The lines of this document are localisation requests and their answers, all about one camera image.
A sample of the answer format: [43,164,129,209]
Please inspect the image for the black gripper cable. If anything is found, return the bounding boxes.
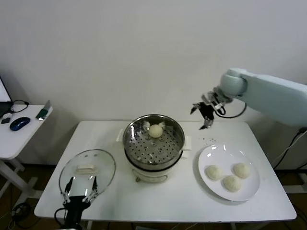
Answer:
[214,102,248,119]
[54,207,69,227]

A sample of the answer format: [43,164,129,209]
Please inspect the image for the blue computer mouse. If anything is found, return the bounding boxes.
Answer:
[10,117,31,132]

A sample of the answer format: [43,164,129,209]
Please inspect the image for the oval glass pot lid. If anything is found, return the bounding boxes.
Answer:
[59,149,117,199]

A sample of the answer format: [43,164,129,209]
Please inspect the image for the green and white stapler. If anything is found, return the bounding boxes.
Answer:
[35,100,53,121]

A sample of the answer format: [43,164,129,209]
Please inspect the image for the white steamed baozi bun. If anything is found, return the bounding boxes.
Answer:
[204,164,224,181]
[222,174,243,193]
[233,162,251,179]
[148,124,164,139]

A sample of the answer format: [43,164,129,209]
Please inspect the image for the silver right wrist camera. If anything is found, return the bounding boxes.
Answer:
[212,99,227,115]

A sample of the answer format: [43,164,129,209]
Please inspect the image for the black laptop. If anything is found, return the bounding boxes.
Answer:
[0,76,14,119]

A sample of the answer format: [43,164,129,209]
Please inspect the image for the white side desk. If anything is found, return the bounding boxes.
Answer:
[0,104,54,207]

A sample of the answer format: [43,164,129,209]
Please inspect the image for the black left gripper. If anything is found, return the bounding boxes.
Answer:
[61,176,99,226]

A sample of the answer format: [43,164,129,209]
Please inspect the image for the large white plate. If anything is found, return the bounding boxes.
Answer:
[197,143,261,201]

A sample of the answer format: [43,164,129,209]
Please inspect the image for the thin black looped cable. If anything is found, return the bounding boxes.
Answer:
[10,100,30,114]

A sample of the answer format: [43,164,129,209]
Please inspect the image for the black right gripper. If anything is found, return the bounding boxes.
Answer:
[190,102,216,131]

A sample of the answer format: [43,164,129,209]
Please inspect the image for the perforated steel steamer basket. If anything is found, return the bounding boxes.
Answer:
[122,114,186,166]

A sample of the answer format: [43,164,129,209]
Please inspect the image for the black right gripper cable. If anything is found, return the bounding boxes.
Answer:
[214,102,248,119]

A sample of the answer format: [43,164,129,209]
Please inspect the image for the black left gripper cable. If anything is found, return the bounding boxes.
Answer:
[54,207,69,227]

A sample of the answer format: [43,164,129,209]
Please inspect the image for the black power cable with plug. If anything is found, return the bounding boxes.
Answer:
[272,126,307,170]

